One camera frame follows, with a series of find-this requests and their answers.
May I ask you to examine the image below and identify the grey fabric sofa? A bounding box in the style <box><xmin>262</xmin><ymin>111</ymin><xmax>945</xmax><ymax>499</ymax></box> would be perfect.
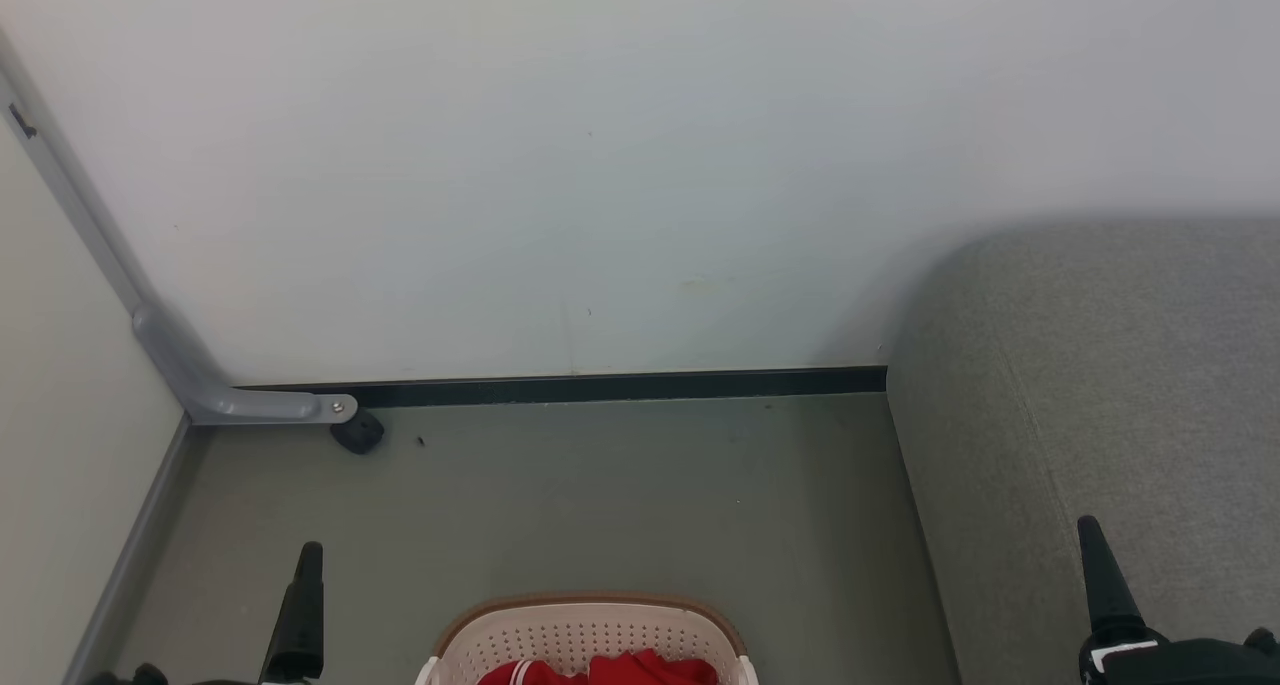
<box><xmin>886</xmin><ymin>217</ymin><xmax>1280</xmax><ymax>685</ymax></box>

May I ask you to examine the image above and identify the black rubber foot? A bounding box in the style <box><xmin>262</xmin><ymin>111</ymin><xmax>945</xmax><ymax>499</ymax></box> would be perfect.
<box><xmin>330</xmin><ymin>412</ymin><xmax>386</xmax><ymax>456</ymax></box>

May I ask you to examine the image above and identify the black baseboard strip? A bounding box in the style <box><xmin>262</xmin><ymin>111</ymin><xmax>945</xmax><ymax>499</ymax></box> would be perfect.
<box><xmin>235</xmin><ymin>366</ymin><xmax>889</xmax><ymax>410</ymax></box>

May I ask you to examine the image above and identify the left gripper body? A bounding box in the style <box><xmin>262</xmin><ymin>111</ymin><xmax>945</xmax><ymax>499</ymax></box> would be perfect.
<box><xmin>88</xmin><ymin>663</ymin><xmax>171</xmax><ymax>685</ymax></box>

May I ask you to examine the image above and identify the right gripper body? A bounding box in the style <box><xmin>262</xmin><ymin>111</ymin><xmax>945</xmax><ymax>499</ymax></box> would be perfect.
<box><xmin>1077</xmin><ymin>626</ymin><xmax>1280</xmax><ymax>685</ymax></box>

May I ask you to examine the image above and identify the grey metal frame leg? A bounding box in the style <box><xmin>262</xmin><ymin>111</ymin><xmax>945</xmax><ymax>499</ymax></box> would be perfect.
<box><xmin>0</xmin><ymin>27</ymin><xmax>359</xmax><ymax>427</ymax></box>

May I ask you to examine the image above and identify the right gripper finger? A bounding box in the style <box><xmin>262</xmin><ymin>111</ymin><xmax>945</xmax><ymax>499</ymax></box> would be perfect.
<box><xmin>1076</xmin><ymin>514</ymin><xmax>1148</xmax><ymax>648</ymax></box>

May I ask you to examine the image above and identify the grey skirting strip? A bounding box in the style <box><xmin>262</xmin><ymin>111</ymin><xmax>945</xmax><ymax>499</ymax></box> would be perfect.
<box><xmin>62</xmin><ymin>415</ymin><xmax>193</xmax><ymax>685</ymax></box>

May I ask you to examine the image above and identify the beige perforated laundry basket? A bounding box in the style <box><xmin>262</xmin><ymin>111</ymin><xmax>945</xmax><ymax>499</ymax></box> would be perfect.
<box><xmin>415</xmin><ymin>593</ymin><xmax>758</xmax><ymax>685</ymax></box>

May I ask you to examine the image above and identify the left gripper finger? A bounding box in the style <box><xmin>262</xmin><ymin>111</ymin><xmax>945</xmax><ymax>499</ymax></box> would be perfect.
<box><xmin>258</xmin><ymin>541</ymin><xmax>326</xmax><ymax>685</ymax></box>

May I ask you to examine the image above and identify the red and white garment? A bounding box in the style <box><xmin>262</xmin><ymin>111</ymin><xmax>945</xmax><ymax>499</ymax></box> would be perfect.
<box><xmin>478</xmin><ymin>649</ymin><xmax>719</xmax><ymax>685</ymax></box>

